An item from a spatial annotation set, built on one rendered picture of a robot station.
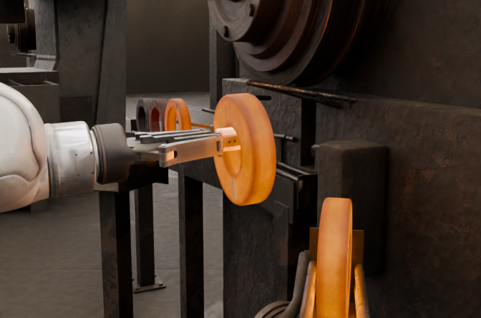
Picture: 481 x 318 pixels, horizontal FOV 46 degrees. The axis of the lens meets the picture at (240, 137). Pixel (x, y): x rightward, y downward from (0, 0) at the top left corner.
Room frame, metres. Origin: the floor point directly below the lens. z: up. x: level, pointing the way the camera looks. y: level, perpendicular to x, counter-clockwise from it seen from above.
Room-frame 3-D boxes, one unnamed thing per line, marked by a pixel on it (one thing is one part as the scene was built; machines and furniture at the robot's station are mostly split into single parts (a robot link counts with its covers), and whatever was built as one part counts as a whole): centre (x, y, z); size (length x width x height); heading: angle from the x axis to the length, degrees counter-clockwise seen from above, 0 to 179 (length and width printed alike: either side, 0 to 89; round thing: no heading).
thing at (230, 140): (0.75, 0.02, 0.84); 0.05 x 0.03 x 0.01; 114
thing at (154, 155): (0.69, 0.11, 0.84); 0.05 x 0.05 x 0.02; 23
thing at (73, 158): (0.68, 0.21, 0.83); 0.09 x 0.06 x 0.09; 24
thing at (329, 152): (0.98, -0.20, 0.68); 0.11 x 0.08 x 0.24; 115
